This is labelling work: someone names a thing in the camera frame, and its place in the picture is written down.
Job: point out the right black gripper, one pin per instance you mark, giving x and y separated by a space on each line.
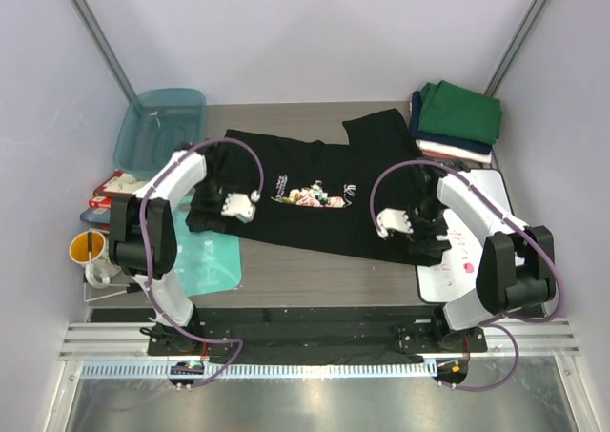
419 243

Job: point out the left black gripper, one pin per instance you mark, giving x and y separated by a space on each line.
197 216

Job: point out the black floral t shirt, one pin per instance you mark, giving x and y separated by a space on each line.
315 195

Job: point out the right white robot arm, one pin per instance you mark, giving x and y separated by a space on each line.
516 269

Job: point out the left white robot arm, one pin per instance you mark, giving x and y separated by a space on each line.
142 239

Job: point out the white whiteboard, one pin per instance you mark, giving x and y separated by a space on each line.
456 274

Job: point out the white folded t shirt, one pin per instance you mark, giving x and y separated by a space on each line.
434 149

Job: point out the teal plastic bin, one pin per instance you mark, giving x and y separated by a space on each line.
155 124

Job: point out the green folded t shirt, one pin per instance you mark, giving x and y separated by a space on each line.
450 110

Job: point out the blue grey book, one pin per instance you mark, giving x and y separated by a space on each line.
96 216

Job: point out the yellow mug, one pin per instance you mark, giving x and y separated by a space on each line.
86 251

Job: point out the white floral mug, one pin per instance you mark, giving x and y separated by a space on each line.
99 271

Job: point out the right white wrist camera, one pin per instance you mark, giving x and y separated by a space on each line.
391 220

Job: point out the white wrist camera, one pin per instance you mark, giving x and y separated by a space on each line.
391 220
240 206

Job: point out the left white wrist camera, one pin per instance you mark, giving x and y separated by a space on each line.
240 206

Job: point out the white slotted cable duct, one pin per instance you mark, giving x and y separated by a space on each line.
175 370

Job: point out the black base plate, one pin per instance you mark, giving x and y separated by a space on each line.
391 314

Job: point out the left aluminium corner post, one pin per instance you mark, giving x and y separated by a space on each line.
103 45

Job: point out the aluminium corner post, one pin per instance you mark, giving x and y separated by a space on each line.
103 45
525 28

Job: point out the aluminium rail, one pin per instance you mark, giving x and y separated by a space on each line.
115 340

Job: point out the right aluminium corner post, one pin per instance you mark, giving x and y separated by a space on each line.
525 28

